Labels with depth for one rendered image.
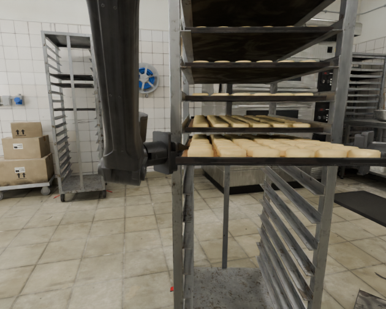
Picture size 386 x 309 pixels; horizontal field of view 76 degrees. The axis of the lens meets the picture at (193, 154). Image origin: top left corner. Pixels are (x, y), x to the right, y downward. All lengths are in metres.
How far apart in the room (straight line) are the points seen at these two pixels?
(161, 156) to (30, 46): 3.45
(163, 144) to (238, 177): 2.54
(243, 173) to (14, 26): 3.30
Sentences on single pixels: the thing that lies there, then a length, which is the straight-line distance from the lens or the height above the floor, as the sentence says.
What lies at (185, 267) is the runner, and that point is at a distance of 0.91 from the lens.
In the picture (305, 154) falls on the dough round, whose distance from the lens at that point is 0.49.
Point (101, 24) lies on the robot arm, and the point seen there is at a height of 1.20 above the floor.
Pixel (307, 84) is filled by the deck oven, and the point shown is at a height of 1.33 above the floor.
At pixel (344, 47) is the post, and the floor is 1.27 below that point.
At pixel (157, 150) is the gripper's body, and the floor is 1.02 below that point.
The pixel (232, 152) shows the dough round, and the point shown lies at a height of 1.04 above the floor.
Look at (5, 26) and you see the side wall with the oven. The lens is 4.05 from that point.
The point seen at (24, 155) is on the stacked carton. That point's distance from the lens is 3.57.
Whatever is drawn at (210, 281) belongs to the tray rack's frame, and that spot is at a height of 0.15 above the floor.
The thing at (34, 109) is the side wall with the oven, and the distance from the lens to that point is 3.88.
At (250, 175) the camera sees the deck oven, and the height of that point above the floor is 0.24.
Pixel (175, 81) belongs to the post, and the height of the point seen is 1.18.
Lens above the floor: 1.12
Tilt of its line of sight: 12 degrees down
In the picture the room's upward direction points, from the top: straight up
